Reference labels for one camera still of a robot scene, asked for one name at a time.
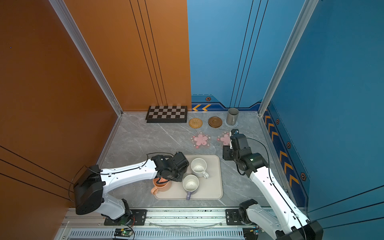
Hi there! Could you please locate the pink flower coaster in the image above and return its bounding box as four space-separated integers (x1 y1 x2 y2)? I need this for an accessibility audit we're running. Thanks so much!
191 132 212 149
217 132 231 147

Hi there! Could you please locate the grey mug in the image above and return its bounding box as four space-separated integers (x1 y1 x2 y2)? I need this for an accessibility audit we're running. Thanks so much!
226 108 240 126

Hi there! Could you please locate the brown wooden round coaster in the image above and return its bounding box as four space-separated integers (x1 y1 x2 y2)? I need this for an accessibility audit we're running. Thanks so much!
208 116 223 128

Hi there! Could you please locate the woven rattan round coaster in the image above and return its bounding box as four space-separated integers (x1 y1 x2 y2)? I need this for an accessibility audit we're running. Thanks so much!
189 118 203 129

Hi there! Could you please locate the blue woven round coaster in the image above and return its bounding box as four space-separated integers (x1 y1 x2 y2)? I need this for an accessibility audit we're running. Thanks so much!
225 122 239 129

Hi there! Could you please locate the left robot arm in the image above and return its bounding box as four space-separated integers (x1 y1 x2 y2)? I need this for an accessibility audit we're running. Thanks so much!
73 152 190 226

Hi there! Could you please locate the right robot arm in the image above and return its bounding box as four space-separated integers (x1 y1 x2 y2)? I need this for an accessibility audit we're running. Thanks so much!
223 129 324 240

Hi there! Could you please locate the orange pink mug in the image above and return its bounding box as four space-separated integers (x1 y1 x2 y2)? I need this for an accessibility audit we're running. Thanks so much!
151 178 172 195

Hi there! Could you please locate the beige plastic tray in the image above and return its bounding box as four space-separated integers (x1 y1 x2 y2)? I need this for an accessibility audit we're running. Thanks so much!
151 155 223 200

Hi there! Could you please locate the black white chessboard box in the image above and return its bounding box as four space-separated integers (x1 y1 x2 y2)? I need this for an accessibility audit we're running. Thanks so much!
146 106 188 123

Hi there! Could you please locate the left green circuit board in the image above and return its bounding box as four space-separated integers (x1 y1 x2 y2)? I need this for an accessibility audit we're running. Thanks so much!
114 228 135 240

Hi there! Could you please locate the green circuit board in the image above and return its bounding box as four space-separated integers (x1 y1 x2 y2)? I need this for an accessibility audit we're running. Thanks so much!
242 228 263 240
114 228 135 240

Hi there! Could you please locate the right green circuit board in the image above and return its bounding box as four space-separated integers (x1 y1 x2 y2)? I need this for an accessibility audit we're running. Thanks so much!
242 228 263 240

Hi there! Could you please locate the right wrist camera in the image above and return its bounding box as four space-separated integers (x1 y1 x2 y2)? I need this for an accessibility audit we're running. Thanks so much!
230 129 239 150

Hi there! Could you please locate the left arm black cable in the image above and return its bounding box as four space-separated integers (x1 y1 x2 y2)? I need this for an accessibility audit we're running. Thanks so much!
67 152 175 202

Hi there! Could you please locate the white mug purple handle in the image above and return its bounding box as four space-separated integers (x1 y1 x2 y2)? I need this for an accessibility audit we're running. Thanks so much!
182 175 200 201

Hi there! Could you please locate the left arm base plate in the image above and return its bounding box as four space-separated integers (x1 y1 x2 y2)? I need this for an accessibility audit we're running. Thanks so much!
104 209 147 227

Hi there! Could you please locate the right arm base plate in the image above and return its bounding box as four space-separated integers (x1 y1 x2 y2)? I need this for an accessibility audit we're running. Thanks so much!
225 209 243 226

